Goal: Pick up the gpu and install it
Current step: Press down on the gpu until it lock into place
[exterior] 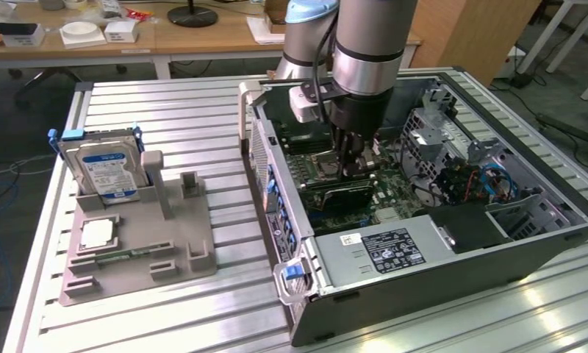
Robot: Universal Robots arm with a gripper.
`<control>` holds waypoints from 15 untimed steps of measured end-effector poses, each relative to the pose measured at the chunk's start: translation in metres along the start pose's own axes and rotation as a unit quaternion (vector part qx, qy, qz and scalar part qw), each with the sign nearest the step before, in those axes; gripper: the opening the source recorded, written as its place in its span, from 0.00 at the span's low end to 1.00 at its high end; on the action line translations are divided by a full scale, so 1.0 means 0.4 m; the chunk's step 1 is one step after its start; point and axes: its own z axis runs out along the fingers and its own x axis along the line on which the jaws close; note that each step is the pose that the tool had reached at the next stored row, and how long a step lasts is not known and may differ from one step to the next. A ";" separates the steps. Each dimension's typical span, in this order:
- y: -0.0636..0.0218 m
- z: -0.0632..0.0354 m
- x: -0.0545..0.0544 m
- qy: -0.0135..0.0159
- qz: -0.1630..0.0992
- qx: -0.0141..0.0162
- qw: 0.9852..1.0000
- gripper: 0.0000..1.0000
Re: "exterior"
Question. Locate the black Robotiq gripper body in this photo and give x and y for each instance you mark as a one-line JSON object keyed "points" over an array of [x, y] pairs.
{"points": [[363, 114]]}

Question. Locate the black graphics card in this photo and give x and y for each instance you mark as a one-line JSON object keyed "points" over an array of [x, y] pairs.
{"points": [[348, 202]]}

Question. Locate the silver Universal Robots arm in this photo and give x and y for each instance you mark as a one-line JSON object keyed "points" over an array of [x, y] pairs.
{"points": [[367, 44]]}

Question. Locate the CPU socket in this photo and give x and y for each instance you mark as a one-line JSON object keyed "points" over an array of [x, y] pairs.
{"points": [[325, 165]]}

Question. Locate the black RAM stick with label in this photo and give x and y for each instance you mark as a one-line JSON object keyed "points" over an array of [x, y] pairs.
{"points": [[323, 185]]}

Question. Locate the green motherboard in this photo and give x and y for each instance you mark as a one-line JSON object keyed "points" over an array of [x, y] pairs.
{"points": [[390, 191]]}

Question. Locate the silver chipset heatsink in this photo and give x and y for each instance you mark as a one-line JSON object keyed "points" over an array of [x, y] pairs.
{"points": [[386, 215]]}

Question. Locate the metal disk bay cage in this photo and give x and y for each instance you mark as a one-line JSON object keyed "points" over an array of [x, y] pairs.
{"points": [[431, 143]]}

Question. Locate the grey power supply unit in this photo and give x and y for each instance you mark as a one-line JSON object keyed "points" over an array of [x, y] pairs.
{"points": [[348, 264]]}

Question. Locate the white paper stack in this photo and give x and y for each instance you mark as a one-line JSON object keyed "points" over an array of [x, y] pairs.
{"points": [[267, 36]]}

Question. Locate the wooden cabinet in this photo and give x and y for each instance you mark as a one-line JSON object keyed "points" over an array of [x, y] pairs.
{"points": [[475, 36]]}

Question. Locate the cardboard box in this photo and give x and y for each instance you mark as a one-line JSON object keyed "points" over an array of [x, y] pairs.
{"points": [[276, 14]]}

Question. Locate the open black PC case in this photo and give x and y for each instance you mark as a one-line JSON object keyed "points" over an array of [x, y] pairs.
{"points": [[422, 294]]}

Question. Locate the wooden desk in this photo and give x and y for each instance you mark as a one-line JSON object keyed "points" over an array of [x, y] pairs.
{"points": [[200, 40]]}

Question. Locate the black chair base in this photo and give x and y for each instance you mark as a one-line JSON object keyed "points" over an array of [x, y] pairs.
{"points": [[574, 127], [32, 86]]}

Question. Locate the black round lamp base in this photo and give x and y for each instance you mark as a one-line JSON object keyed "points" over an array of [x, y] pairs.
{"points": [[193, 17]]}

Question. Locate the hard disk in blue caddy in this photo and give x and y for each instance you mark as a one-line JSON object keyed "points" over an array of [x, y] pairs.
{"points": [[105, 173]]}

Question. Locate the grey parts rack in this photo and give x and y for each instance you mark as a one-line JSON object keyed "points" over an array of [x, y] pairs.
{"points": [[141, 264]]}

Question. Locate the green RAM stick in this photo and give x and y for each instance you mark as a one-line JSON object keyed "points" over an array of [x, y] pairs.
{"points": [[123, 254]]}

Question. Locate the red packet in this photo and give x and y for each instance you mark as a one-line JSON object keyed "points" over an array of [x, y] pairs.
{"points": [[139, 15]]}

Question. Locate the white labelled box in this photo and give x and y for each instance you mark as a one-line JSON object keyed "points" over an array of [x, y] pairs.
{"points": [[121, 32]]}

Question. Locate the silver CPU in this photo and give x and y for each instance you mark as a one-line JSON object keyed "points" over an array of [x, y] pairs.
{"points": [[96, 234]]}

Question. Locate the white round part on base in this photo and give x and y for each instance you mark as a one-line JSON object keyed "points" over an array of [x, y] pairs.
{"points": [[81, 35]]}

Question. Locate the grey cup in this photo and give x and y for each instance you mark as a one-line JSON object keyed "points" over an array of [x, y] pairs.
{"points": [[52, 4]]}

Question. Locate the white box with black lid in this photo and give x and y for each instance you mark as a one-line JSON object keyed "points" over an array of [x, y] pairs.
{"points": [[19, 35]]}

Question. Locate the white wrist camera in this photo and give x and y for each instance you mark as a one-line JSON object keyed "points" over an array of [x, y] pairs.
{"points": [[304, 110]]}

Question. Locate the metal disk bay bracket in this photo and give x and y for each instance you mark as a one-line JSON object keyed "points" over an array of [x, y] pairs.
{"points": [[524, 220]]}

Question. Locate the white table frame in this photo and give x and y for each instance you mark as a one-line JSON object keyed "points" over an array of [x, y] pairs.
{"points": [[568, 36]]}

